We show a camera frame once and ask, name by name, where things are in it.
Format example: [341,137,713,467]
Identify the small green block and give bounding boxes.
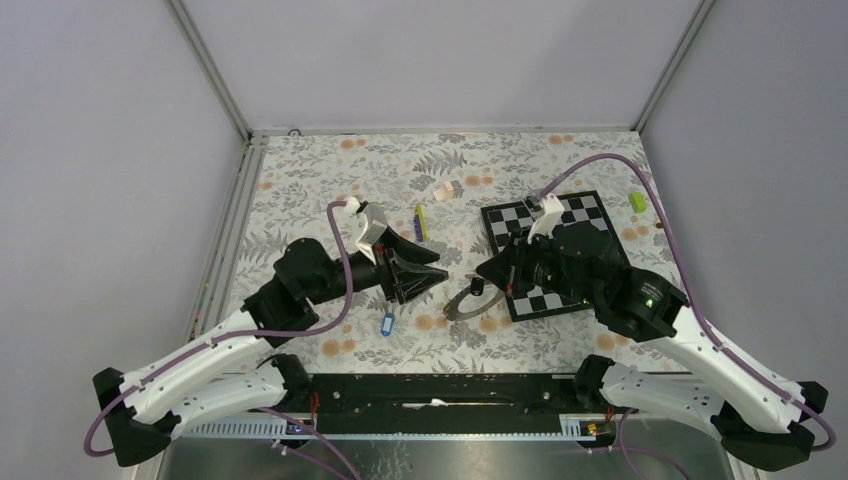
[628,191,648,214]

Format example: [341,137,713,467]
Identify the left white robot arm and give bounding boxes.
[92,227,448,467]

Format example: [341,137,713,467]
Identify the blue key tag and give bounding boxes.
[380,312,396,337]

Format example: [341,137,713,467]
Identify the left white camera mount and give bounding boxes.
[344,196,388,265]

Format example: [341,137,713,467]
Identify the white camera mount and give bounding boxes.
[525,194,565,244]
[344,196,388,265]

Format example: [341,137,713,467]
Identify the white slotted cable duct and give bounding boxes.
[182,410,596,442]

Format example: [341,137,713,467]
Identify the black white chessboard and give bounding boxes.
[481,190,629,322]

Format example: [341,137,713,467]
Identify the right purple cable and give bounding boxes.
[539,153,837,453]

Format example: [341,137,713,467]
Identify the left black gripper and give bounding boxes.
[307,228,450,306]

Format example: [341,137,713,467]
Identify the small beige wooden block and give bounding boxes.
[433,181,456,202]

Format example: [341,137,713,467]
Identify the purple yellow toy brick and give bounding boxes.
[413,204,428,242]

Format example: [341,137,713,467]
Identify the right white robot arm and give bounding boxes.
[477,221,828,472]

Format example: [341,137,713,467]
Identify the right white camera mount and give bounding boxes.
[525,194,565,244]

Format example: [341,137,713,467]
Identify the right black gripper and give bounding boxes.
[475,225,600,307]

